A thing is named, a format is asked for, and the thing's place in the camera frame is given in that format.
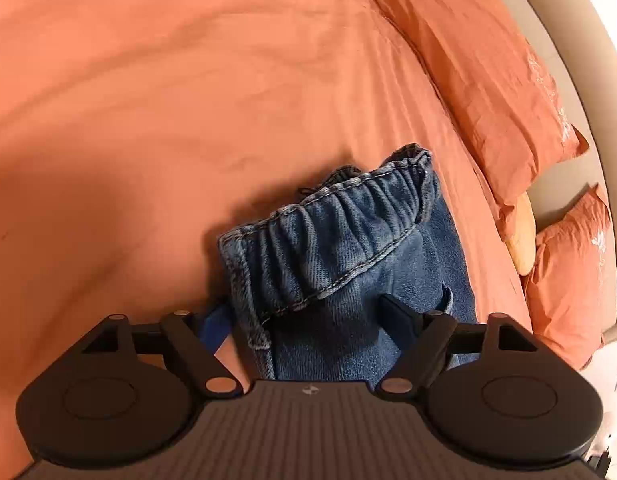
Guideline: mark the orange embroidered pillow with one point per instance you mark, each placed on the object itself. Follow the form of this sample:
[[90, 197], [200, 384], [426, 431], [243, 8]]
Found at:
[[568, 290], [478, 85]]

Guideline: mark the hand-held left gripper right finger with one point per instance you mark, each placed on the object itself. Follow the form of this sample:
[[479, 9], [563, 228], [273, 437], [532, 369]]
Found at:
[[398, 320]]

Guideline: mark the orange bed sheet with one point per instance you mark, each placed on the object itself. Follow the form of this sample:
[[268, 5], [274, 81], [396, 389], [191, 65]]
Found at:
[[188, 85]]

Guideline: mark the blue denim pants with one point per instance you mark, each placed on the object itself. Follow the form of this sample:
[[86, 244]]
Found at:
[[338, 260]]

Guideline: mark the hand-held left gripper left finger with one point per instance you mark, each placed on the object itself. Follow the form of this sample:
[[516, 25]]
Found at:
[[214, 327]]

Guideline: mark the small yellow pillow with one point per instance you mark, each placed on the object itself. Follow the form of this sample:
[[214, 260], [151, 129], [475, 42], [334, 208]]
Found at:
[[521, 245]]

